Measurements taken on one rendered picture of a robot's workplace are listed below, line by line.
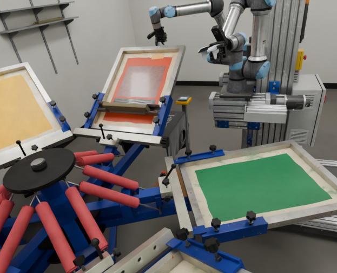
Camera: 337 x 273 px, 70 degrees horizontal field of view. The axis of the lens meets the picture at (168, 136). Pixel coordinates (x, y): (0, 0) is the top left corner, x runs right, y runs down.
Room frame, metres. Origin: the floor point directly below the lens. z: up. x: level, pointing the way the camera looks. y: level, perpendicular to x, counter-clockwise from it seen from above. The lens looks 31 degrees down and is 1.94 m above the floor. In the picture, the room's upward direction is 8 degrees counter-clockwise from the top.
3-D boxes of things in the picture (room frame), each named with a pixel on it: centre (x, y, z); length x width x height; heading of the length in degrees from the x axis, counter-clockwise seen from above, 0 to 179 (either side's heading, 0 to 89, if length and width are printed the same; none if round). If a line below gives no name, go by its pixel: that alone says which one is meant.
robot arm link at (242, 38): (1.38, -0.44, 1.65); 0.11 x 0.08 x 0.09; 133
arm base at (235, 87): (1.65, -0.54, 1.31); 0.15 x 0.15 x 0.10
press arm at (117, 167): (1.48, 0.33, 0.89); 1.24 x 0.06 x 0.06; 154
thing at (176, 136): (1.84, -0.05, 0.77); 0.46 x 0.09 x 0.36; 154
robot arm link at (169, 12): (2.07, -0.34, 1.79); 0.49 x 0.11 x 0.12; 96
